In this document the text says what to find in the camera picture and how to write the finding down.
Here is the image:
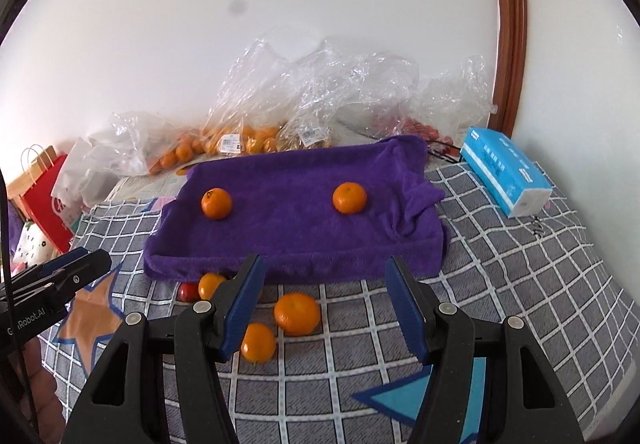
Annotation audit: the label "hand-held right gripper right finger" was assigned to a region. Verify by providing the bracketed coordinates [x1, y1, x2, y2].
[385, 255, 586, 444]

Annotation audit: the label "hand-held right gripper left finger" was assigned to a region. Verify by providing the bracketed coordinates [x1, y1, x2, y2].
[60, 253, 266, 444]

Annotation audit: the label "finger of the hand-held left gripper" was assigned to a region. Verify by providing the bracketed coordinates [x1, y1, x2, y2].
[10, 247, 91, 286]
[35, 250, 113, 311]

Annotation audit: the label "purple towel covered tray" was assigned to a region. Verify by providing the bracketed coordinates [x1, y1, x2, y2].
[143, 134, 447, 286]

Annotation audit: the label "bagged small red fruits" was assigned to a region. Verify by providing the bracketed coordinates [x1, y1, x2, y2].
[399, 115, 462, 160]

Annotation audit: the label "person's left hand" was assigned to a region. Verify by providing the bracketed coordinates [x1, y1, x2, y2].
[21, 338, 68, 430]

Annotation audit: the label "white plush toy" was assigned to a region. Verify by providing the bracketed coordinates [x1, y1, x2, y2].
[10, 219, 57, 276]

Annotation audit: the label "red paper bag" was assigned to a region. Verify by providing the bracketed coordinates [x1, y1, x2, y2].
[7, 144, 77, 255]

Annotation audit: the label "grey checkered blanket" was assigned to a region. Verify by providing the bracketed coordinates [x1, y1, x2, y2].
[37, 157, 627, 444]

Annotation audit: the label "orange with stem mark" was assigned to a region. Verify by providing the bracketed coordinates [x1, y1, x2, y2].
[201, 187, 234, 221]

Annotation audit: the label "pile of bagged oranges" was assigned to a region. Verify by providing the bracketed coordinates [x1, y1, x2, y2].
[202, 121, 281, 156]
[149, 131, 205, 175]

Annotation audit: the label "blue tissue pack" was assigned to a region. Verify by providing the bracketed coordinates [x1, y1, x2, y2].
[459, 126, 554, 218]

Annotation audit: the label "clear plastic bag white label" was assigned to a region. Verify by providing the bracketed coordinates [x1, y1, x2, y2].
[276, 38, 422, 151]
[201, 38, 302, 156]

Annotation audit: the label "brown wooden door frame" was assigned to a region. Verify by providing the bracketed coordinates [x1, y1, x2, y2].
[488, 0, 530, 138]

